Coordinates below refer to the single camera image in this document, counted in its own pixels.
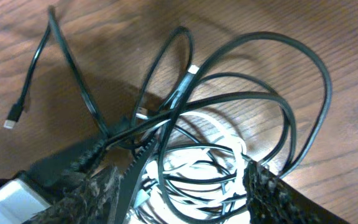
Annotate white usb cable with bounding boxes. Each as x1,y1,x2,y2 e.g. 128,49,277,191
126,110,251,224

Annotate black usb cable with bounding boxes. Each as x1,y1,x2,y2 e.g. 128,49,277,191
3,6,333,224

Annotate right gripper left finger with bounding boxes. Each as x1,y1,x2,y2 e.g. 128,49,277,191
25,139,157,223

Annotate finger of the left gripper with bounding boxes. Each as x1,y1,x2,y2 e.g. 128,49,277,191
27,139,106,187

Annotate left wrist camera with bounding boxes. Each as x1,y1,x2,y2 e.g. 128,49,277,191
0,170,55,223

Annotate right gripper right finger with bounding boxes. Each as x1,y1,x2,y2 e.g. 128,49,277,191
243,161,347,224

